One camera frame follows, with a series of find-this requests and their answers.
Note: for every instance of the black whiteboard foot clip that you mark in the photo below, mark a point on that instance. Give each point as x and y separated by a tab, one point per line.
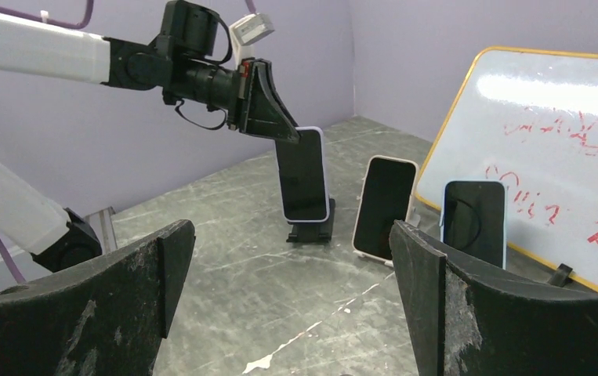
561	276

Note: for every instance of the lilac case phone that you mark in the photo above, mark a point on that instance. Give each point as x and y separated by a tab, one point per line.
303	178

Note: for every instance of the silver metal phone stand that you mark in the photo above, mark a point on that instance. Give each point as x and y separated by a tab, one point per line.
374	221

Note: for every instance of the black folding phone stand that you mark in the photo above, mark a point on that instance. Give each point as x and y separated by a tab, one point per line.
313	232

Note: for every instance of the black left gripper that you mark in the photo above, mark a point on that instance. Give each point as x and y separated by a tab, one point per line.
247	95

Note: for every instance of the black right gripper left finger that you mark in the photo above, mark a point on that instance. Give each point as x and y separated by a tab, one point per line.
104	316

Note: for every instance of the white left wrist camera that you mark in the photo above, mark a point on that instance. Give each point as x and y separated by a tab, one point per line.
247	31

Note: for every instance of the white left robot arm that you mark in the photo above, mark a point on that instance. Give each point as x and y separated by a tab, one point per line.
90	105

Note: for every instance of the yellow framed whiteboard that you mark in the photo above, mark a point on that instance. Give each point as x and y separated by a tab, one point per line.
528	118

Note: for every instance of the blue case phone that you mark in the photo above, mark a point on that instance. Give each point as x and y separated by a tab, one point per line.
473	219

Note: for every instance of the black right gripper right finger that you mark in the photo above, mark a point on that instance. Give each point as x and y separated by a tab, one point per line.
468	317

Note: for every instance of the beige pink case phone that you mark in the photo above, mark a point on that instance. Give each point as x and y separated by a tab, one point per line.
386	175

